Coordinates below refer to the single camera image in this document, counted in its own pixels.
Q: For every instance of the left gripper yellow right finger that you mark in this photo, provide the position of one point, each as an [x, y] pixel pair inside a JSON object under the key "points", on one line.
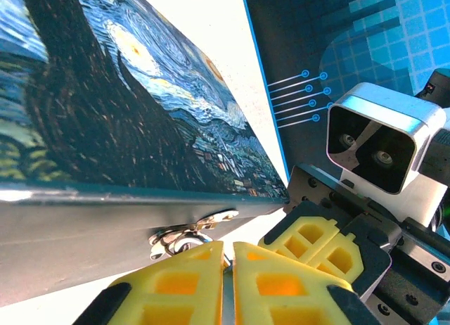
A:
{"points": [[281, 293]]}

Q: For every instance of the silver metal clasp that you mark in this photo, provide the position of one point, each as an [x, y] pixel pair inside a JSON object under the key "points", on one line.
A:
{"points": [[163, 242]]}

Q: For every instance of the starry night printed tin box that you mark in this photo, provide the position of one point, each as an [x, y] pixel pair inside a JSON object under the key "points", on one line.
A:
{"points": [[105, 110]]}

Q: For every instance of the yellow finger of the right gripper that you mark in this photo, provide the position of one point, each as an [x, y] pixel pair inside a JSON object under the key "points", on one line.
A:
{"points": [[316, 240]]}

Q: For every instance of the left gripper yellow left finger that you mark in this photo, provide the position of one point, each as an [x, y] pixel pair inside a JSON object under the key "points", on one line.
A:
{"points": [[175, 290]]}

